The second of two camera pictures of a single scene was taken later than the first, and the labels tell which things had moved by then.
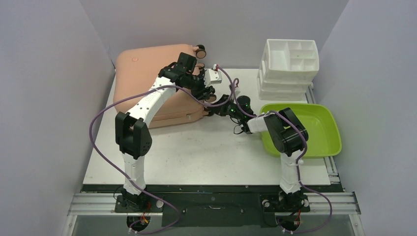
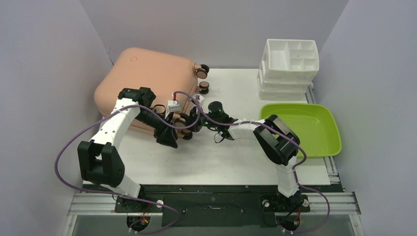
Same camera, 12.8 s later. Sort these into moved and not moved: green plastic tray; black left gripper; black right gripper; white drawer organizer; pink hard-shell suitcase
Moved: pink hard-shell suitcase; black left gripper; black right gripper
Not moved: green plastic tray; white drawer organizer
